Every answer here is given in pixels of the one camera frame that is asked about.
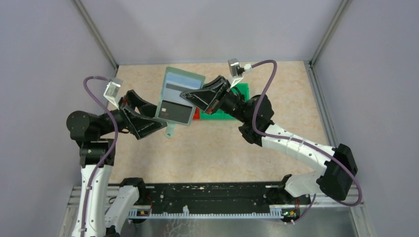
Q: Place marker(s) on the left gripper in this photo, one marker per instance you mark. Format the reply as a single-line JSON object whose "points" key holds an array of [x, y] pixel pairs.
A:
{"points": [[140, 125]]}

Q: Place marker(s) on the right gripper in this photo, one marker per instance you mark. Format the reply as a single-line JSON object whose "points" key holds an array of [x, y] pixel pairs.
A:
{"points": [[206, 99]]}

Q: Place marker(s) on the sage green card holder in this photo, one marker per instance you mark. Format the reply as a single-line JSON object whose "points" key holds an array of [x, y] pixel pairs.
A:
{"points": [[177, 81]]}

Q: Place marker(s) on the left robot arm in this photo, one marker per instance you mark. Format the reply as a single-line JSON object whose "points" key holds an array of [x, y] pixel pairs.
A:
{"points": [[96, 136]]}

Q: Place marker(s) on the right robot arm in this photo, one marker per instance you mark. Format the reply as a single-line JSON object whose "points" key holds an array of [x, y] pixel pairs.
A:
{"points": [[334, 167]]}

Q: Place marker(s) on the middle green plastic bin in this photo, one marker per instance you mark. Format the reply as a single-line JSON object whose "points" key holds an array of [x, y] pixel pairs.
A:
{"points": [[219, 115]]}

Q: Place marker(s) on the green plastic bin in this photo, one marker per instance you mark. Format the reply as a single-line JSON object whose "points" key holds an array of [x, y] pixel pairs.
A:
{"points": [[243, 90], [219, 115]]}

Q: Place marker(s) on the red plastic bin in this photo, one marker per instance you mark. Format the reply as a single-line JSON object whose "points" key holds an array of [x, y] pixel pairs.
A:
{"points": [[196, 115]]}

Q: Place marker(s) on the right green plastic bin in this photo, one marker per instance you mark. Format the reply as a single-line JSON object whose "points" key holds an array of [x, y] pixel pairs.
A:
{"points": [[243, 90]]}

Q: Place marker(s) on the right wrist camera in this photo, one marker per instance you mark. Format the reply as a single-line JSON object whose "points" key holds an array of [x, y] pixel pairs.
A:
{"points": [[237, 71]]}

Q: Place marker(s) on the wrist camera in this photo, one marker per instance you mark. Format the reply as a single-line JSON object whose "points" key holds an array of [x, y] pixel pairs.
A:
{"points": [[237, 71], [111, 93]]}

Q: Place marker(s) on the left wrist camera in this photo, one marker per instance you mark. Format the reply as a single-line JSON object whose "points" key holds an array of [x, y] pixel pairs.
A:
{"points": [[111, 93]]}

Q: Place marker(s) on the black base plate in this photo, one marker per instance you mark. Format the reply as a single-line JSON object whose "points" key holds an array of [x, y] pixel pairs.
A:
{"points": [[231, 199]]}

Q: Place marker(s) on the aluminium frame rail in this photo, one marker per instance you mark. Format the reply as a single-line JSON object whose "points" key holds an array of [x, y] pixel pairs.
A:
{"points": [[321, 200]]}

